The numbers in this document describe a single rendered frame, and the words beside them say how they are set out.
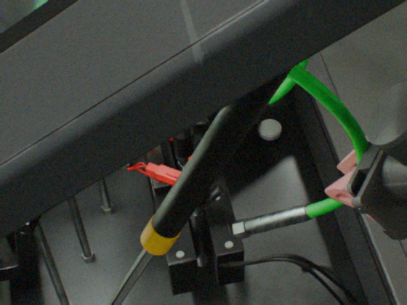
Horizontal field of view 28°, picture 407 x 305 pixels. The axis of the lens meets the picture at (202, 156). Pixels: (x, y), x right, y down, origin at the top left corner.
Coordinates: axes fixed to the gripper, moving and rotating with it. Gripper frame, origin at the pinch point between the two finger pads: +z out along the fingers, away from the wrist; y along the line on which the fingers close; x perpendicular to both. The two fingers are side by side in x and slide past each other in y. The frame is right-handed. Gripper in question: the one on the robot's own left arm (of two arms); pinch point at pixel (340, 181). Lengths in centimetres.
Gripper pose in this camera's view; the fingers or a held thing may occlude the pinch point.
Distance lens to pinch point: 82.5
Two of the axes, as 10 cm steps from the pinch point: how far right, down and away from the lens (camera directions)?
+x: 7.2, 5.9, 3.6
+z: -4.9, 0.8, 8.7
